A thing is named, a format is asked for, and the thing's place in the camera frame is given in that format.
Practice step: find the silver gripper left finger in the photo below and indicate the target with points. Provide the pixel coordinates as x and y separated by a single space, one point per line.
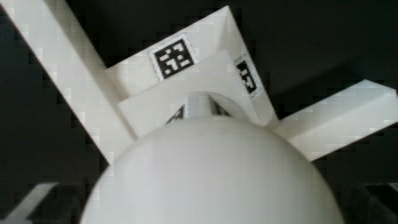
23 209

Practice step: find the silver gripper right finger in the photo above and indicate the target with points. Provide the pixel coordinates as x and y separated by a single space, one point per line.
377 204

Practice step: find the white lamp bulb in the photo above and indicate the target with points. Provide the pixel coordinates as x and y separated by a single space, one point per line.
211 172

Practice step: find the white foam border frame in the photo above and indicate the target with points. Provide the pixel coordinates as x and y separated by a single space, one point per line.
320 129

